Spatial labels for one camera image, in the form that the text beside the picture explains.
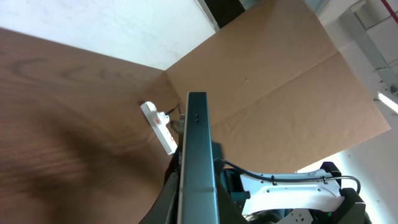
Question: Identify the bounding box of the white power strip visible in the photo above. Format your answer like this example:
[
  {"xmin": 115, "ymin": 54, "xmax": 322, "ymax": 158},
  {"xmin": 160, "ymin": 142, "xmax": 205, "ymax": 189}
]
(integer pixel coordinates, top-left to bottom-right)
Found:
[{"xmin": 149, "ymin": 111, "xmax": 177, "ymax": 155}]

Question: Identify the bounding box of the black charger cable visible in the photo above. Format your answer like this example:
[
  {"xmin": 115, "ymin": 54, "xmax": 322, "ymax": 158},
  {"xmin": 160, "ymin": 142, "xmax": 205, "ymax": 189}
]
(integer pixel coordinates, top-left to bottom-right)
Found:
[{"xmin": 164, "ymin": 103, "xmax": 183, "ymax": 116}]

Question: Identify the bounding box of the brown cardboard panel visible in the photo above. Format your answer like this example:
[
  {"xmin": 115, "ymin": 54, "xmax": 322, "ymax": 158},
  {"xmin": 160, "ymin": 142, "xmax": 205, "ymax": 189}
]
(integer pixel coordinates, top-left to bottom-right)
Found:
[{"xmin": 166, "ymin": 0, "xmax": 390, "ymax": 173}]

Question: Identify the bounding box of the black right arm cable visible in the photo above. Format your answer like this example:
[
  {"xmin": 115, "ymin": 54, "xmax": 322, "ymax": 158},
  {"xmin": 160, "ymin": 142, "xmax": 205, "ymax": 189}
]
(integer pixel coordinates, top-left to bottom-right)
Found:
[{"xmin": 217, "ymin": 159, "xmax": 362, "ymax": 195}]

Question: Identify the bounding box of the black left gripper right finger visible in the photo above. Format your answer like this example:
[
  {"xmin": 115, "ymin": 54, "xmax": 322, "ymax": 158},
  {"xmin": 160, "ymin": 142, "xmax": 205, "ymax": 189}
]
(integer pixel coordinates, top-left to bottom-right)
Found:
[{"xmin": 211, "ymin": 141, "xmax": 248, "ymax": 224}]

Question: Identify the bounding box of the white USB charger adapter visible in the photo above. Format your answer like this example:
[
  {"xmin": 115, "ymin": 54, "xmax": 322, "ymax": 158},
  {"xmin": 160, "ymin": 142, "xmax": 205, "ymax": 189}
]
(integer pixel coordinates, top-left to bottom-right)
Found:
[{"xmin": 140, "ymin": 101, "xmax": 157, "ymax": 116}]

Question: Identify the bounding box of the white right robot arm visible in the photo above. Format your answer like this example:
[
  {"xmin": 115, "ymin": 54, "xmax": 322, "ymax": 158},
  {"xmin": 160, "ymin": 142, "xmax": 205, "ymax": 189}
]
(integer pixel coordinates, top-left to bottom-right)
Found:
[{"xmin": 214, "ymin": 159, "xmax": 371, "ymax": 224}]

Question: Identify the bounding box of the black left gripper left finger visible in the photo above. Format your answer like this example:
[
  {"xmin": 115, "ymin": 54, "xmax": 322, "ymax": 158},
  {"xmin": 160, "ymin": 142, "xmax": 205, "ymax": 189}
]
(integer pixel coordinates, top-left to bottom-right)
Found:
[{"xmin": 139, "ymin": 150, "xmax": 180, "ymax": 224}]

